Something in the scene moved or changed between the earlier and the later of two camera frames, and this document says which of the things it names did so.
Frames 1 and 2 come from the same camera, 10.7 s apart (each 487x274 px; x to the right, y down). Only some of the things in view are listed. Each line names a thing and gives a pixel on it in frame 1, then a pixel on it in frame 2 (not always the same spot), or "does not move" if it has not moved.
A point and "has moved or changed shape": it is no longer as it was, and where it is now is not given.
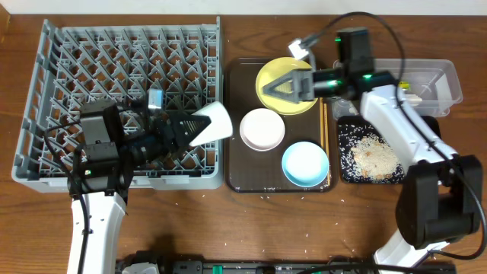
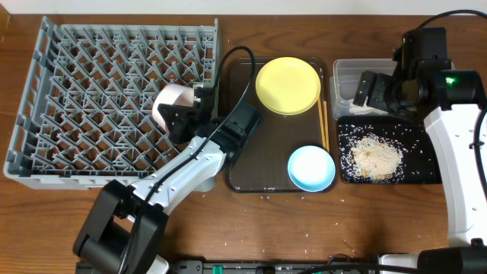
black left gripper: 166,134 to 182,119
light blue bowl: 305,164 has moved or changed shape
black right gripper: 303,86 to 380,82
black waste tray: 365,157 does not move
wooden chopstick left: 322,122 does not move
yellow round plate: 274,70 does not move
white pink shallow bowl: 262,129 to 172,94
